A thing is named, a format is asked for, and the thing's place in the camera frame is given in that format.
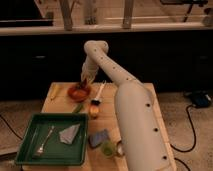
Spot blue sponge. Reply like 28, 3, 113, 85
88, 129, 110, 148

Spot black power adapter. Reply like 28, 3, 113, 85
190, 92, 211, 108

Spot green pepper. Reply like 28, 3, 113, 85
72, 103, 83, 113

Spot black cable left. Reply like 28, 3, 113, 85
0, 113, 24, 141

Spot small metal cup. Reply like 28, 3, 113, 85
116, 140, 125, 157

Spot dark purple grapes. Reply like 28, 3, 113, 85
76, 82, 87, 89

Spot orange fruit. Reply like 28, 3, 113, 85
89, 104, 99, 118

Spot grey folded cloth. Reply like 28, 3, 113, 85
59, 124, 80, 144

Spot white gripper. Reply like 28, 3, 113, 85
79, 62, 99, 88

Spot green plastic tray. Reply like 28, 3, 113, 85
15, 113, 88, 166

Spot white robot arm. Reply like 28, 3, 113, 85
81, 40, 175, 171

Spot black floor cable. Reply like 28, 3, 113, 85
170, 103, 198, 166

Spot yellow banana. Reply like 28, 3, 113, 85
50, 85, 60, 100

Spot green plastic cup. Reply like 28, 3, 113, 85
101, 141, 116, 157

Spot silver fork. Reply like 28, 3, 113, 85
33, 126, 55, 157

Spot red bowl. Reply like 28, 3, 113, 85
67, 85, 91, 102

